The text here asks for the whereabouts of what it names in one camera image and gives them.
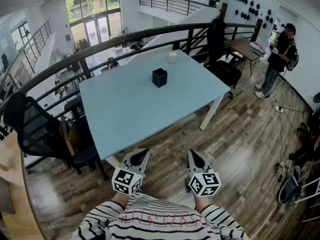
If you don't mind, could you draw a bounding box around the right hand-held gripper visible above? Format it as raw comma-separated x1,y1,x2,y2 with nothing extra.
184,149,223,198

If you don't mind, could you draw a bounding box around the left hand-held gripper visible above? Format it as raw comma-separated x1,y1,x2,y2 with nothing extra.
111,148,151,196

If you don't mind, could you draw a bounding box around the black square cup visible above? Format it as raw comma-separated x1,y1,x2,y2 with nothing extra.
152,68,168,89

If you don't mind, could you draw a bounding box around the person's right forearm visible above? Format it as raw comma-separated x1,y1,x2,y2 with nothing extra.
193,193,213,213

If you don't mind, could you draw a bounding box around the person's left forearm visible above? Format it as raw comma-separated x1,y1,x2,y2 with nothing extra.
111,192,131,210

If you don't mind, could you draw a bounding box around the white table leg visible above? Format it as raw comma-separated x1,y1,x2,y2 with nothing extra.
199,93,226,131
104,155,121,169

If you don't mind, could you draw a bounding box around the person's striped shirt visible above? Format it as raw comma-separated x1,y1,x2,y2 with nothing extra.
69,192,253,240

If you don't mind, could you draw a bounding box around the grey round device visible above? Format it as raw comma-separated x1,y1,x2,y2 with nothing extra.
277,175,300,205

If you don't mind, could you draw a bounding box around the white power strip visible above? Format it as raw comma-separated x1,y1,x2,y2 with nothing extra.
271,101,285,113

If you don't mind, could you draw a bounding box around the tall black office chair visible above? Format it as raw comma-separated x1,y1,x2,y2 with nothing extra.
203,18,243,100

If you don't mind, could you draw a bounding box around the white cup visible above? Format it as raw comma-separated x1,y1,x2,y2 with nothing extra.
167,51,179,64

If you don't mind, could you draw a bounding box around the black mesh office chair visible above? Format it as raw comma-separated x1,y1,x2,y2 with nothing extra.
2,92,76,176

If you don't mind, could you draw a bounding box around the brown wooden board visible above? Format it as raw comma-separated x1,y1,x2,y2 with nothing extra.
0,131,44,240

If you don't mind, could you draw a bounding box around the brown wooden side desk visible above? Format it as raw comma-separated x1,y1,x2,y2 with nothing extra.
223,38,264,78

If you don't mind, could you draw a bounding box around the white flat box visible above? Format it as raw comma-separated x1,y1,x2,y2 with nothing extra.
249,41,267,54

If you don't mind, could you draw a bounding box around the glass entrance door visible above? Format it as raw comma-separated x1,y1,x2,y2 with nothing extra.
64,0,121,48

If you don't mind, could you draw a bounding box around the grey stair railing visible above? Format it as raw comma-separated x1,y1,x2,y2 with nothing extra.
0,20,53,90

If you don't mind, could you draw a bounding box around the black balcony railing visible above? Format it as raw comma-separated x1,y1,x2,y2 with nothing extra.
138,0,219,17

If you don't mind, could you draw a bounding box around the black floor cable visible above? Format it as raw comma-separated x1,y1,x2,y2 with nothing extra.
271,93,311,185

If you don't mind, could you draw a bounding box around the white metal frame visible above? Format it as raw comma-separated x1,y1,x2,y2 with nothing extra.
293,176,320,206

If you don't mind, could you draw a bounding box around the group of black wall items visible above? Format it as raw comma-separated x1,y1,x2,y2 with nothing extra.
234,0,274,30

